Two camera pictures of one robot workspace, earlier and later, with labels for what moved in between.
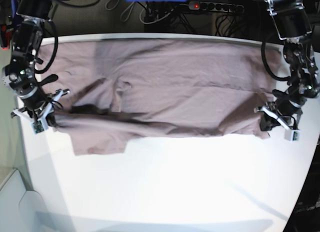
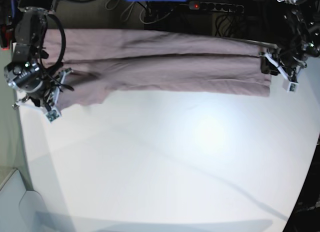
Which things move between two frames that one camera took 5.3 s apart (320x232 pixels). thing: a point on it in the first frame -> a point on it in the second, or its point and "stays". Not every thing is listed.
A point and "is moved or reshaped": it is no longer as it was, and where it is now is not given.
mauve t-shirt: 109,91 is moved or reshaped
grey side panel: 21,210 stays
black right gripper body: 281,105 -> 281,57
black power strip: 215,6 stays
